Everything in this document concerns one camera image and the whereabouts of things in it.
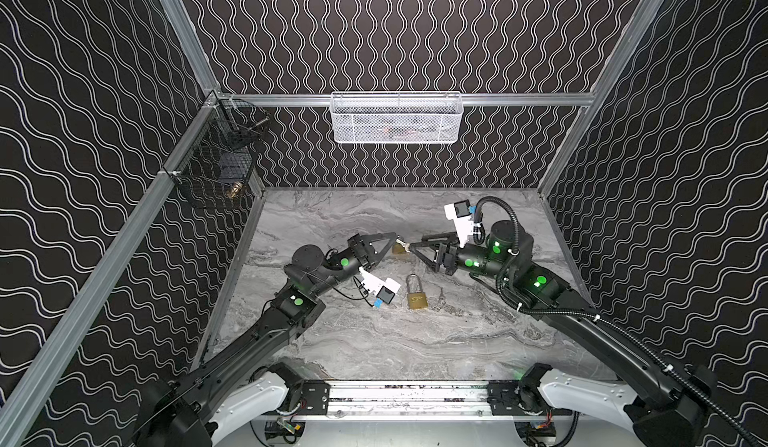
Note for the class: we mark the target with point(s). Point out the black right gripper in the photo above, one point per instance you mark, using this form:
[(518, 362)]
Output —
[(447, 255)]

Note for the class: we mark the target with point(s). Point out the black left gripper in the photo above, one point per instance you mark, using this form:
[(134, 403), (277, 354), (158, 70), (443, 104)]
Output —
[(365, 250)]

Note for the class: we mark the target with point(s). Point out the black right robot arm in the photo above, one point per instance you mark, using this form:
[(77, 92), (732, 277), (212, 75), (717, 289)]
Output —
[(655, 399)]

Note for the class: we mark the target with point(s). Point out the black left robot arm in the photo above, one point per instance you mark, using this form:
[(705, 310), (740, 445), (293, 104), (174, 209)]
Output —
[(181, 411)]

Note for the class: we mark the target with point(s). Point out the long shackle brass padlock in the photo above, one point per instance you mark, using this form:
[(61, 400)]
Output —
[(416, 297)]

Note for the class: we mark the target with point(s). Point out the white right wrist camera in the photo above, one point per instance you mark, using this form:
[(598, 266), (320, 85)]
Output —
[(462, 214)]

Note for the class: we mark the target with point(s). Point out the white mesh wall basket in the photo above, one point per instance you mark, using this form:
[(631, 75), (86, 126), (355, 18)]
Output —
[(390, 117)]

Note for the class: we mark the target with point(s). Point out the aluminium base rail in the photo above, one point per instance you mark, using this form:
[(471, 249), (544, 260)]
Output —
[(430, 400)]

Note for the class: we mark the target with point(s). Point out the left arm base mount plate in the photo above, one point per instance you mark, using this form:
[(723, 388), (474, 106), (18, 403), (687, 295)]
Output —
[(308, 397)]

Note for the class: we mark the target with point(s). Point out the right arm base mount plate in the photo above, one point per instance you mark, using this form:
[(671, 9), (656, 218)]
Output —
[(510, 398)]

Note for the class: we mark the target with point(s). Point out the black wire wall basket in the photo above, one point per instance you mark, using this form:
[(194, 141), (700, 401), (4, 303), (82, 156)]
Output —
[(215, 173)]

